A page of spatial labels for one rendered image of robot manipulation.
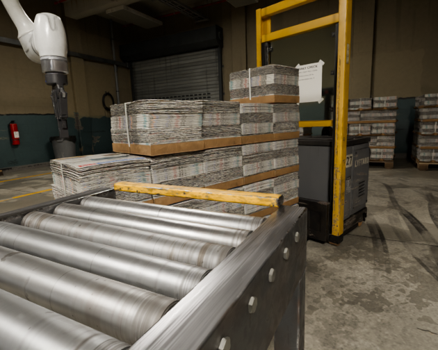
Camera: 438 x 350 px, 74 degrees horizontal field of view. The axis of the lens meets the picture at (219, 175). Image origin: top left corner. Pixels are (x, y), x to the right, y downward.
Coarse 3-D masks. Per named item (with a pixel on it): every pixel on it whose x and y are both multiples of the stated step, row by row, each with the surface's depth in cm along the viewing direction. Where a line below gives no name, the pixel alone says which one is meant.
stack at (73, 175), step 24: (240, 144) 168; (264, 144) 176; (72, 168) 106; (96, 168) 107; (120, 168) 113; (144, 168) 121; (168, 168) 130; (192, 168) 139; (216, 168) 150; (240, 168) 163; (264, 168) 178; (72, 192) 112; (120, 192) 115; (264, 192) 181; (264, 216) 183
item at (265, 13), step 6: (288, 0) 219; (294, 0) 216; (300, 0) 212; (306, 0) 209; (312, 0) 209; (270, 6) 230; (276, 6) 227; (282, 6) 223; (288, 6) 220; (294, 6) 219; (264, 12) 235; (270, 12) 231; (276, 12) 231
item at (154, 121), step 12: (132, 108) 127; (144, 108) 119; (156, 108) 119; (168, 108) 123; (180, 108) 127; (192, 108) 131; (132, 120) 128; (144, 120) 120; (156, 120) 121; (168, 120) 124; (180, 120) 128; (192, 120) 133; (132, 132) 129; (144, 132) 121; (156, 132) 121; (168, 132) 125; (180, 132) 131; (192, 132) 134; (144, 144) 124
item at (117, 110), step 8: (120, 104) 134; (112, 112) 142; (120, 112) 136; (112, 120) 144; (120, 120) 142; (112, 128) 144; (120, 128) 137; (128, 128) 136; (112, 136) 145; (120, 136) 138; (120, 152) 146
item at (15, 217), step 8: (88, 192) 74; (96, 192) 74; (104, 192) 75; (112, 192) 77; (56, 200) 67; (64, 200) 67; (72, 200) 67; (80, 200) 69; (24, 208) 61; (32, 208) 61; (40, 208) 61; (48, 208) 62; (0, 216) 57; (8, 216) 56; (16, 216) 57
